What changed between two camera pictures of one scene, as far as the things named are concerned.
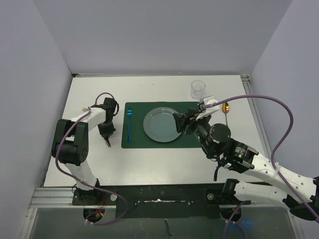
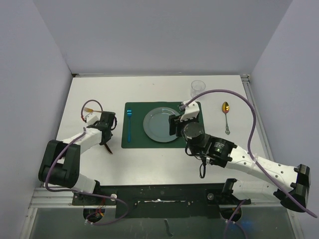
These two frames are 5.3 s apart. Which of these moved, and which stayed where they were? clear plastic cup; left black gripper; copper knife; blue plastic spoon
Moved: copper knife
Stayed: left black gripper; blue plastic spoon; clear plastic cup
